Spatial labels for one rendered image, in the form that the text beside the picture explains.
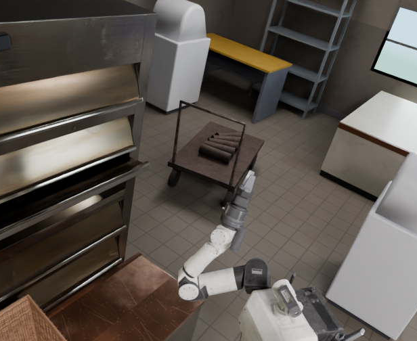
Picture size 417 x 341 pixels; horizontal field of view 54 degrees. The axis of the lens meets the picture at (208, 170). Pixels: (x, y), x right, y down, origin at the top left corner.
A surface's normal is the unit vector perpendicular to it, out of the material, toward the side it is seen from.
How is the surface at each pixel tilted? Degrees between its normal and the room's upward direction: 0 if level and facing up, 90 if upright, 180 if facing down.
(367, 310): 90
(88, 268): 70
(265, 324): 45
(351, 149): 90
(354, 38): 90
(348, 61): 90
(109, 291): 0
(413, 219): 80
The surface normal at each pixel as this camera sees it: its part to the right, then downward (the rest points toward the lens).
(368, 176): -0.57, 0.33
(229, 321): 0.20, -0.83
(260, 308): -0.51, -0.58
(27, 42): 0.79, 0.45
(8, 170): 0.81, 0.14
